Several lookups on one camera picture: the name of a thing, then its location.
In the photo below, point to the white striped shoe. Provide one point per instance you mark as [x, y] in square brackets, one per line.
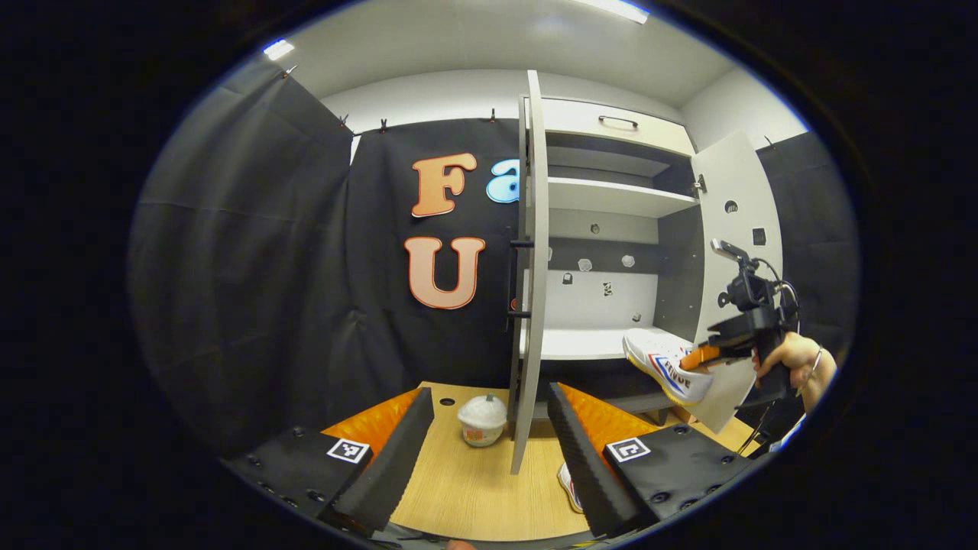
[661, 359]
[570, 489]

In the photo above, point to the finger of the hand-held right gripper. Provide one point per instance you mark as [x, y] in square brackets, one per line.
[699, 357]

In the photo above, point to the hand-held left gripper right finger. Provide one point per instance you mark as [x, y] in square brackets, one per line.
[581, 458]

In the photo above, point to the grey white shoe cabinet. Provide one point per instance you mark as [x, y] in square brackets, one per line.
[611, 195]

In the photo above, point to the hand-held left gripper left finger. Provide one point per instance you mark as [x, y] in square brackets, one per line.
[397, 451]

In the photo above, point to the black backdrop cloth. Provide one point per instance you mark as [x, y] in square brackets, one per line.
[237, 252]
[817, 221]
[382, 267]

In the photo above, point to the shoe cabinet door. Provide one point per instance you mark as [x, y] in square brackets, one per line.
[737, 176]
[535, 229]

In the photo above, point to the white lidded paper cup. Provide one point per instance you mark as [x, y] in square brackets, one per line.
[483, 418]

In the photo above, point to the ceiling light panel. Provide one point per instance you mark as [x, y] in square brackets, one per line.
[615, 8]
[278, 50]

